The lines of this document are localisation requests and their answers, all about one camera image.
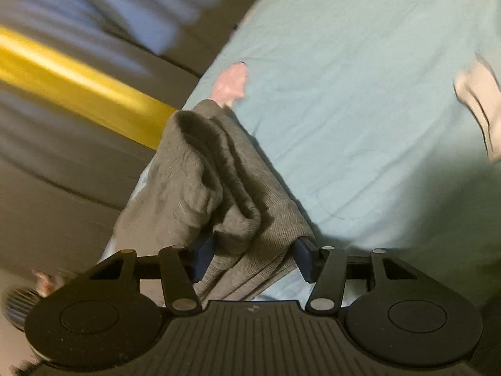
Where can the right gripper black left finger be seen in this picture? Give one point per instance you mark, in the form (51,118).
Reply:
(178,267)

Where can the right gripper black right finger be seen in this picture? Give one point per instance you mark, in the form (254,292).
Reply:
(328,268)

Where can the grey sweatpants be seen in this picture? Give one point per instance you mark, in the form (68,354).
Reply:
(206,176)

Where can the grey curtain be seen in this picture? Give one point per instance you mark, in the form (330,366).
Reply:
(65,180)

